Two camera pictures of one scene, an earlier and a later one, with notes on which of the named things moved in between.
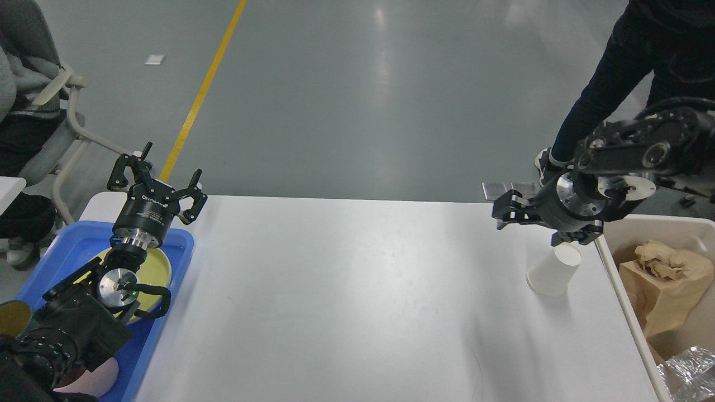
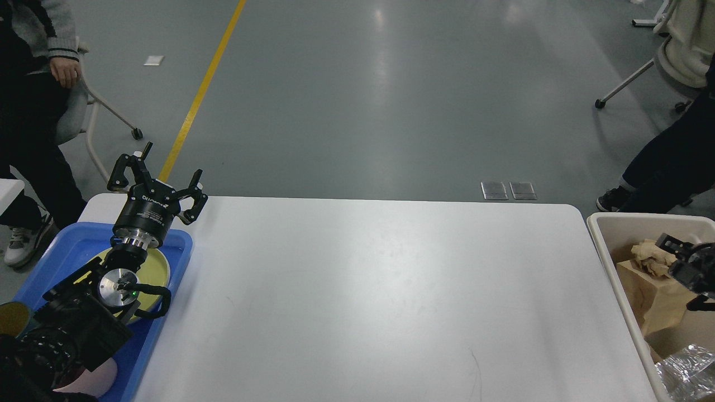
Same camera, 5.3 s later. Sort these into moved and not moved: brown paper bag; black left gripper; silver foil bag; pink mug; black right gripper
Moved: black right gripper
Not moved: pink mug; silver foil bag; black left gripper; brown paper bag
